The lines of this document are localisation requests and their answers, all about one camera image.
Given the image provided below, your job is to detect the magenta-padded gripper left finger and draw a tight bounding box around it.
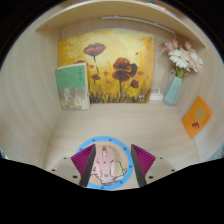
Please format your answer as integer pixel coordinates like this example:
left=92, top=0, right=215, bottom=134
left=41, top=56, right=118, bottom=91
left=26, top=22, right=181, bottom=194
left=49, top=143, right=97, bottom=188

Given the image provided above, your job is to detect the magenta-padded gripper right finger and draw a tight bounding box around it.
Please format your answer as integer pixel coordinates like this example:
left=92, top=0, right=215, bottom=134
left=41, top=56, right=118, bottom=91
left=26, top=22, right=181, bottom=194
left=130, top=143, right=177, bottom=188

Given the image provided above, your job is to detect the pink computer mouse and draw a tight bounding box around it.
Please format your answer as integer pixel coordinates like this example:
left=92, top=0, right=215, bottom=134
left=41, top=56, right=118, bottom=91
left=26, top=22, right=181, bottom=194
left=91, top=145, right=119, bottom=186

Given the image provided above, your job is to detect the round blue-rimmed cartoon mouse pad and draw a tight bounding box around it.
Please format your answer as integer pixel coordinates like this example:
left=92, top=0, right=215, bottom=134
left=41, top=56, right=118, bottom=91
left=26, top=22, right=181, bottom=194
left=75, top=135, right=135, bottom=191

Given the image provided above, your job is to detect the orange book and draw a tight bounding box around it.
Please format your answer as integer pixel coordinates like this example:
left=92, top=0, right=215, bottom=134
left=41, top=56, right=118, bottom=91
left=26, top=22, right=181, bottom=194
left=181, top=95, right=214, bottom=140

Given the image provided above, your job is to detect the white power strip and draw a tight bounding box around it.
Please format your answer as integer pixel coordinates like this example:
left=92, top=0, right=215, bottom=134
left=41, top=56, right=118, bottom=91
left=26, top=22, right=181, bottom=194
left=148, top=87, right=165, bottom=102

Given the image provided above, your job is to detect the pale teal faceted vase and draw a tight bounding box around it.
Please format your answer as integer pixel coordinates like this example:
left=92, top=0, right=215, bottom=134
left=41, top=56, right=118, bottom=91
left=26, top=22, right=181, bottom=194
left=163, top=75, right=184, bottom=107

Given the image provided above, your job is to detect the green and beige book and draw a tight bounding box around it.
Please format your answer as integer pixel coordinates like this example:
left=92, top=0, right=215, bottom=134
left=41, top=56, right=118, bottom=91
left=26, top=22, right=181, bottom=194
left=55, top=61, right=91, bottom=112

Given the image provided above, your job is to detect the pink and white flower bouquet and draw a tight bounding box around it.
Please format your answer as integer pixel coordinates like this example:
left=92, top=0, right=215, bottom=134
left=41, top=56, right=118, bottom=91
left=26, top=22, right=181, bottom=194
left=161, top=38, right=204, bottom=80

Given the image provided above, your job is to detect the yellow poppy flower painting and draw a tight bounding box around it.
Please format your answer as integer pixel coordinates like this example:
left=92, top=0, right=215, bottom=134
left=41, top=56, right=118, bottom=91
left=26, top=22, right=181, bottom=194
left=57, top=30, right=155, bottom=105

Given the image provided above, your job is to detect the white light bar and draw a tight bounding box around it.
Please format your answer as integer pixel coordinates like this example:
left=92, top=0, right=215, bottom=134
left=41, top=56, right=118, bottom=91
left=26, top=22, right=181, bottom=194
left=101, top=15, right=177, bottom=36

